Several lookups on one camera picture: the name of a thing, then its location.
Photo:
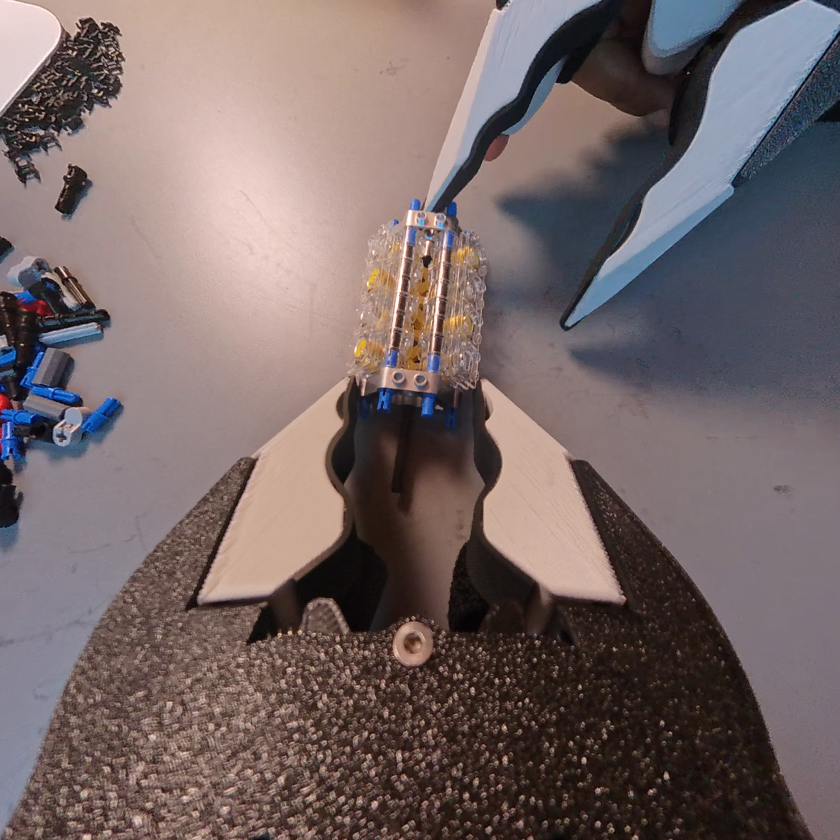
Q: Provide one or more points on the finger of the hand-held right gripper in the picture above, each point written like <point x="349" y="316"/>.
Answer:
<point x="761" y="92"/>
<point x="492" y="92"/>

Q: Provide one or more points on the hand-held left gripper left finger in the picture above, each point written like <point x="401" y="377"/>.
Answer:
<point x="276" y="525"/>

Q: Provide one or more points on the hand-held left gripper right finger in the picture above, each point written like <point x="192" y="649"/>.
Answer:
<point x="551" y="525"/>

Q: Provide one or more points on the transparent brick engine model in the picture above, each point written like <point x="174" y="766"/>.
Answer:
<point x="420" y="302"/>

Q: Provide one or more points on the grey desk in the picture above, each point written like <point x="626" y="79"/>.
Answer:
<point x="236" y="263"/>

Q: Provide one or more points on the pile of mixed brick parts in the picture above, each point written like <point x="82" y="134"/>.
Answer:
<point x="53" y="374"/>

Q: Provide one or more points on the single black connector pin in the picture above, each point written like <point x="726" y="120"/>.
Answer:
<point x="72" y="190"/>

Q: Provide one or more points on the heap of black pins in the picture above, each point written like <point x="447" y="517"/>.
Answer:
<point x="72" y="79"/>

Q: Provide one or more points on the white book stand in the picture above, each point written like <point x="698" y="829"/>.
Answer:
<point x="20" y="46"/>

